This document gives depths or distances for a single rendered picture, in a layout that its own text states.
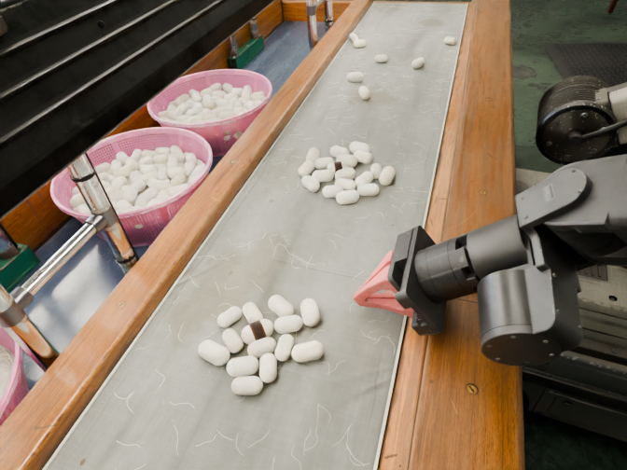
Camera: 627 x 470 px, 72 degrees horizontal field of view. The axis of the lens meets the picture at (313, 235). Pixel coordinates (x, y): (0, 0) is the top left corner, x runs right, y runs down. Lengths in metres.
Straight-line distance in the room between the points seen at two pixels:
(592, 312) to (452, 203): 0.45
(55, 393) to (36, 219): 0.40
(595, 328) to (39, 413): 0.94
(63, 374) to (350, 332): 0.31
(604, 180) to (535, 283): 0.09
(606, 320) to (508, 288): 0.66
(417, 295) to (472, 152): 0.38
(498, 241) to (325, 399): 0.23
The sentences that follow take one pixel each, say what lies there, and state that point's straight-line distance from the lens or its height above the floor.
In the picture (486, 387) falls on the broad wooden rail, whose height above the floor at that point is 0.76.
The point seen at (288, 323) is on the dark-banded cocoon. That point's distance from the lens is 0.50.
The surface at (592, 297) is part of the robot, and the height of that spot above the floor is 0.47.
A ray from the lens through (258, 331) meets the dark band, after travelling 0.50.
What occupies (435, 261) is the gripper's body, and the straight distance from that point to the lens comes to 0.43.
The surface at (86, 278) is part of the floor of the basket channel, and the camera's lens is 0.77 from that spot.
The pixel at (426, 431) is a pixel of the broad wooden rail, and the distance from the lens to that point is 0.43.
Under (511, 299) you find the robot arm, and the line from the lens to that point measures 0.37.
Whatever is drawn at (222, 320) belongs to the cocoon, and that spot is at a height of 0.76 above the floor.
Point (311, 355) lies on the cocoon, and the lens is 0.48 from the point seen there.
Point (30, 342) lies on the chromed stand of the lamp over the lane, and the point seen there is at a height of 0.80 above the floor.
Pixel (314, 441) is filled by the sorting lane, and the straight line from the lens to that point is 0.45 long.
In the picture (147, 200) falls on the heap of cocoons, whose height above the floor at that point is 0.73.
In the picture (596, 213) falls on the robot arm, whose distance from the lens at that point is 0.36.
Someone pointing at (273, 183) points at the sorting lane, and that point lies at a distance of 0.73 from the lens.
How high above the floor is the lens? 1.16
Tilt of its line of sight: 43 degrees down
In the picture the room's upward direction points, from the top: 5 degrees counter-clockwise
